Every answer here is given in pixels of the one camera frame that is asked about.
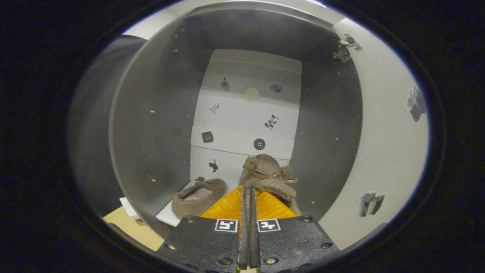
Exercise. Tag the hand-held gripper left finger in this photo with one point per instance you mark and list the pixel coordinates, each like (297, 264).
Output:
(204, 242)

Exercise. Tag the brown fuzzy slipper shoe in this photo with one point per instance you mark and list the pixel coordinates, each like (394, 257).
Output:
(189, 206)
(265, 167)

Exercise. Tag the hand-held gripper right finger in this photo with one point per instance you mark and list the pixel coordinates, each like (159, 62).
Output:
(291, 242)

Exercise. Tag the white shoe cabinet door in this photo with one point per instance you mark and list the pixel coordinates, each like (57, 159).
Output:
(382, 144)

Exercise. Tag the stack of books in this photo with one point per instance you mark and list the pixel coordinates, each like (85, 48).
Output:
(129, 207)

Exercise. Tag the metal cabinet hinge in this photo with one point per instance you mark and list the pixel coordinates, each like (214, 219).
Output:
(343, 51)

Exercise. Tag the grey shoe cabinet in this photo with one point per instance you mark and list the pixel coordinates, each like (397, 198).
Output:
(159, 113)

